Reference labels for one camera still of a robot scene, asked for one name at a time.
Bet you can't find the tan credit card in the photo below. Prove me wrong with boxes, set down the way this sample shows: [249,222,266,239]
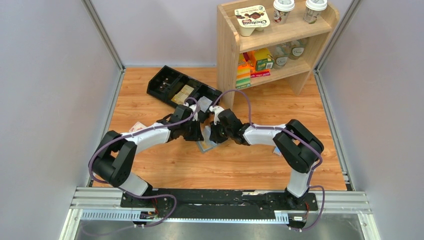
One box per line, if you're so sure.
[200,140,216,151]

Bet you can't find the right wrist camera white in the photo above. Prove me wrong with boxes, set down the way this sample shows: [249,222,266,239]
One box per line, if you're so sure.
[209,105,225,125]

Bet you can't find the orange snack bag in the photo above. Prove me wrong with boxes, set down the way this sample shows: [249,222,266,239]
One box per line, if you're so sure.
[237,53,253,76]

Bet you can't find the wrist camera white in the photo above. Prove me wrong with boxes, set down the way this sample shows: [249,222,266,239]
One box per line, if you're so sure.
[183,103,200,122]
[209,105,225,125]

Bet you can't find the wooden shelf unit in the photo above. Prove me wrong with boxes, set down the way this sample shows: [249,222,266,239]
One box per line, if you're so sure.
[216,0,341,109]

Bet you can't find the green yellow box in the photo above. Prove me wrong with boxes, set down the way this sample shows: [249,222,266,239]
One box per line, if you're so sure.
[247,48,274,72]

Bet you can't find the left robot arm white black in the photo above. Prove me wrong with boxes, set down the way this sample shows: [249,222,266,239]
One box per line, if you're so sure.
[88,103,202,197]

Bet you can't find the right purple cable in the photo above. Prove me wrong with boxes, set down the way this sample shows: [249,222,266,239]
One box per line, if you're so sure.
[211,89,327,232]

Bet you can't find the blue card on table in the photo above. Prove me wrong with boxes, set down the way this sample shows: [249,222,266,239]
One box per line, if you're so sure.
[273,147,282,156]

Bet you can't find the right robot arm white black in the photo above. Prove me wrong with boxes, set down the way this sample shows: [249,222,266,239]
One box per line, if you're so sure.
[209,106,324,199]

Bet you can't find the paper coffee cup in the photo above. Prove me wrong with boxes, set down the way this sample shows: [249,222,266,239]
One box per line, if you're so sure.
[273,0,295,24]
[303,0,328,24]

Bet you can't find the aluminium frame rail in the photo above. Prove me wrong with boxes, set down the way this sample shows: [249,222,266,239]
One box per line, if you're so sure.
[69,187,373,217]

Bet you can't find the left glass jar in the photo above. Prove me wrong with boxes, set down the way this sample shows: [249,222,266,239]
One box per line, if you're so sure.
[271,43,290,69]

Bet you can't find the tan cards in tray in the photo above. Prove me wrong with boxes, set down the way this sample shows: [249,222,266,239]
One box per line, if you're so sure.
[171,84,194,105]

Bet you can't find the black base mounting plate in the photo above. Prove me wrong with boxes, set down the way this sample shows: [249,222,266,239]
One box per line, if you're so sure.
[120,188,319,220]

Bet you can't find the black organizer tray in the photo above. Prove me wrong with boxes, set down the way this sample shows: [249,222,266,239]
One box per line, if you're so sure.
[146,65,222,123]

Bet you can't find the Chobani yogurt pack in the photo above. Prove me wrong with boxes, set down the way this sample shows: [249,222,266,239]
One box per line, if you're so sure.
[234,5,270,37]

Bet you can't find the grey card in tray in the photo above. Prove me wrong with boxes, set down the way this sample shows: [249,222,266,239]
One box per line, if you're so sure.
[197,96,213,113]

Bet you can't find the left paper coffee cup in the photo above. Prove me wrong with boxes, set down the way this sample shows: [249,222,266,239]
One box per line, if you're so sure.
[273,0,295,24]

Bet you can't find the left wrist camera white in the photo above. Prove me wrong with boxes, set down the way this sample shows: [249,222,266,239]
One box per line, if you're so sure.
[183,103,200,122]

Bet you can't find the right glass jar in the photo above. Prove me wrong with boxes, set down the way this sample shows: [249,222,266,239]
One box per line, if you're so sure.
[288,37,309,60]

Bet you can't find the right paper coffee cup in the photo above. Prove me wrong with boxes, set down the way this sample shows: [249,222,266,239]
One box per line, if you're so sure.
[303,0,328,24]

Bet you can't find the colourful sticky note stack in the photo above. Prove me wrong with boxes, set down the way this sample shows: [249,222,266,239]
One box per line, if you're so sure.
[235,64,251,89]

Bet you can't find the red flat packet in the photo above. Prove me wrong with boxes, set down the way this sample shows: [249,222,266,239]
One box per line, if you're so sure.
[250,69,271,78]

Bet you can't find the glass jar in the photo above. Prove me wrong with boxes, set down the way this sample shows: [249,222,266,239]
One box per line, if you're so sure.
[271,43,290,69]
[288,37,309,60]

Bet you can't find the white pink card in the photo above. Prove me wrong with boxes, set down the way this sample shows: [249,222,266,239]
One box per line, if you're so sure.
[129,121,146,133]

